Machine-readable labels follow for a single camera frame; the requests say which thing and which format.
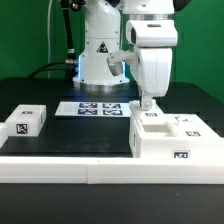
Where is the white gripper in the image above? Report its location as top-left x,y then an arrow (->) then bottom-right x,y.
126,20 -> 178,110

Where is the white cabinet door panel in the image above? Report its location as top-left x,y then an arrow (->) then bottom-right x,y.
129,100 -> 166,124
167,114 -> 218,139

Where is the white cabinet body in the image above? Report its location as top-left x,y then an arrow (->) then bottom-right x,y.
129,114 -> 224,160

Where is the small white block with tag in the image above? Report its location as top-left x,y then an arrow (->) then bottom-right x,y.
6,104 -> 46,137

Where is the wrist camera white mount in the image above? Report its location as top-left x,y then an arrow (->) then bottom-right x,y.
106,50 -> 138,76

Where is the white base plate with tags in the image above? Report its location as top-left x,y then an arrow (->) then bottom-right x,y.
55,102 -> 131,117

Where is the black cable at base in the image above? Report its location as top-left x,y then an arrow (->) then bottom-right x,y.
27,60 -> 80,80

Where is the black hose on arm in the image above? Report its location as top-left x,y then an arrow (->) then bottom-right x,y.
59,0 -> 86,64

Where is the white thin cable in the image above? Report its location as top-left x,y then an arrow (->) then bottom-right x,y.
46,0 -> 54,79

